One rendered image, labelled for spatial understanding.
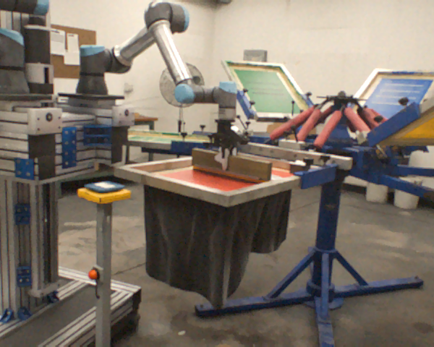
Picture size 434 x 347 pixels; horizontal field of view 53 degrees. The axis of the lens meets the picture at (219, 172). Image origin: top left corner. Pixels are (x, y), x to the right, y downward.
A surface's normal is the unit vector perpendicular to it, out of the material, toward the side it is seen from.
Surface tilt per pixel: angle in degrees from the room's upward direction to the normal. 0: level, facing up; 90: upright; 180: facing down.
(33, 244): 90
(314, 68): 90
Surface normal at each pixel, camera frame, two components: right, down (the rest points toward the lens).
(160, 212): -0.81, 0.16
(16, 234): 0.92, 0.13
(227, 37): -0.63, 0.11
